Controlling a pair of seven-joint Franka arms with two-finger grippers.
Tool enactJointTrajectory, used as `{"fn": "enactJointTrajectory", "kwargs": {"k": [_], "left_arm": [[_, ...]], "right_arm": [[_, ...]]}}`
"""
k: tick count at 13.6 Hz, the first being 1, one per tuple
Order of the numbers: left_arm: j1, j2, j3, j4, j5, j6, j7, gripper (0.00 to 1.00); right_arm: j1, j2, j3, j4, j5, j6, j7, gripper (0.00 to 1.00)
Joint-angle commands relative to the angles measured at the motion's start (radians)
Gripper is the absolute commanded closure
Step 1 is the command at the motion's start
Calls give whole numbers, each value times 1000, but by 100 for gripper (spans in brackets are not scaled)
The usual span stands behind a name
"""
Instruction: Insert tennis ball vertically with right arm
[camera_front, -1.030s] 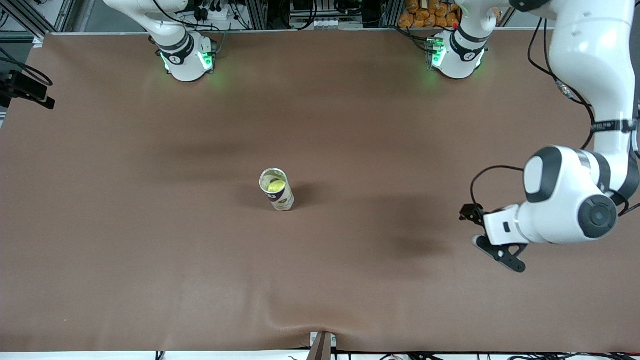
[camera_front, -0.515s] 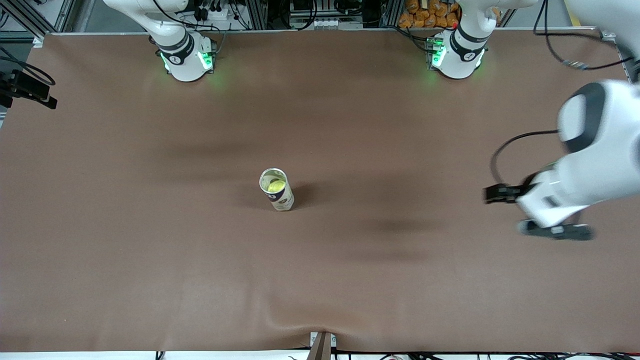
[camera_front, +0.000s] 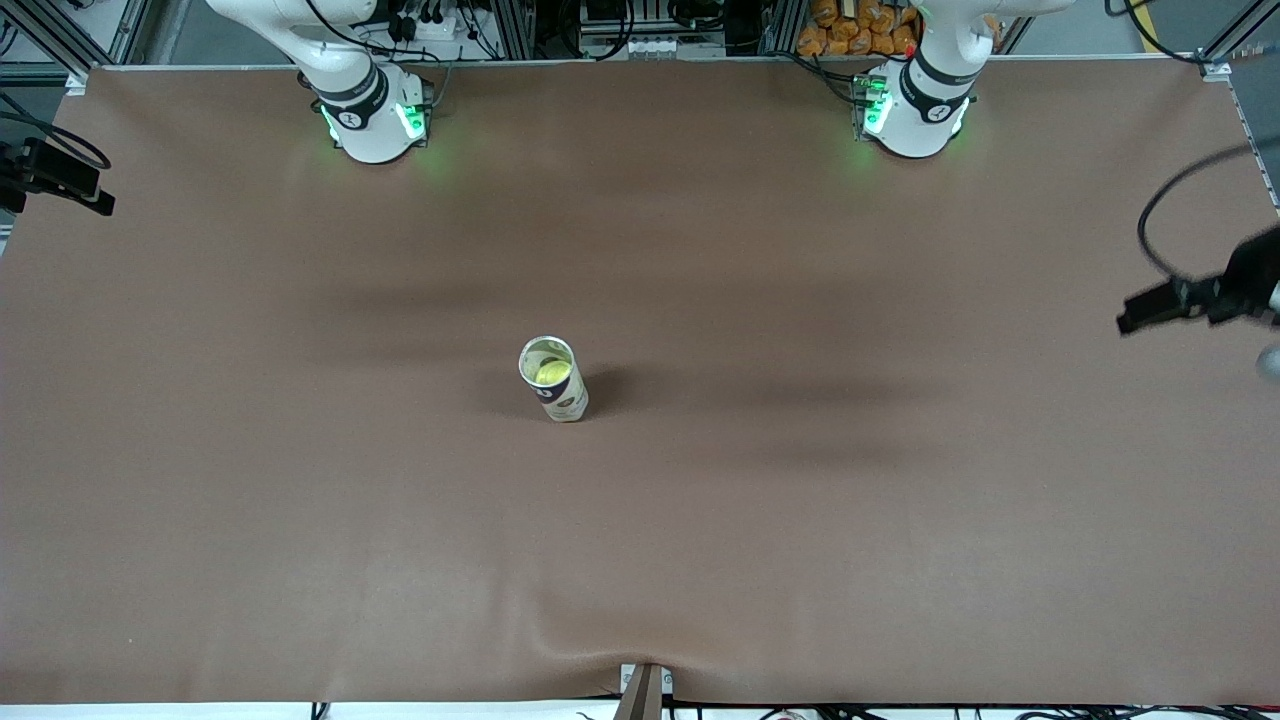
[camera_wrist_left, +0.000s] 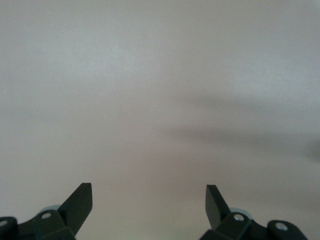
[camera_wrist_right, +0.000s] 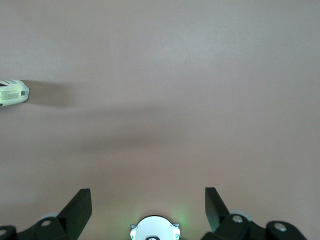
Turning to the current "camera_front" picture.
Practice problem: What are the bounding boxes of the silver tennis ball can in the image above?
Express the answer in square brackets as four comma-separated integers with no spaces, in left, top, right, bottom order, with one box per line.
[518,336,590,424]

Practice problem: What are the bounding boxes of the orange mesh bag pile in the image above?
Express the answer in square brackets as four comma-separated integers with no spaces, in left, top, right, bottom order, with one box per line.
[797,0,926,58]

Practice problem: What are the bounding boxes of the aluminium frame post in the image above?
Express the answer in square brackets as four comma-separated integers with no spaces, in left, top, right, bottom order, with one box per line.
[757,0,801,56]
[115,0,191,63]
[488,0,541,59]

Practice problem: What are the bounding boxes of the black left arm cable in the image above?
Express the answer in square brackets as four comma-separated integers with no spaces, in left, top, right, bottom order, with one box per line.
[1137,145,1256,281]

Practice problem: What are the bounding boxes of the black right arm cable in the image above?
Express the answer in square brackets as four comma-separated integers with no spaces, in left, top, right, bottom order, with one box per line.
[0,95,113,171]

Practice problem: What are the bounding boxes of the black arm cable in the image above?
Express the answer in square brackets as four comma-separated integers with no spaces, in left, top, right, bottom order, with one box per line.
[0,95,113,171]
[1137,145,1256,281]

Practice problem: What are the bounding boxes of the white power strip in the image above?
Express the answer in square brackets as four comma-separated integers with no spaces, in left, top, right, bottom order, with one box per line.
[385,8,461,43]

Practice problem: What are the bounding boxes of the aluminium frame strut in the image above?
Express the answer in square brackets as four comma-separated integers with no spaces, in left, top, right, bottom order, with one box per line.
[1195,0,1280,83]
[0,0,91,96]

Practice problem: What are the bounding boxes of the brown table cover mat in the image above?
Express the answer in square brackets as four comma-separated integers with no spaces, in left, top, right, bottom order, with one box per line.
[0,58,1280,706]

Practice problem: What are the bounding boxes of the camera mount post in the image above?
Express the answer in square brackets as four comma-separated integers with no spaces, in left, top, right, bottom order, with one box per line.
[615,662,674,720]

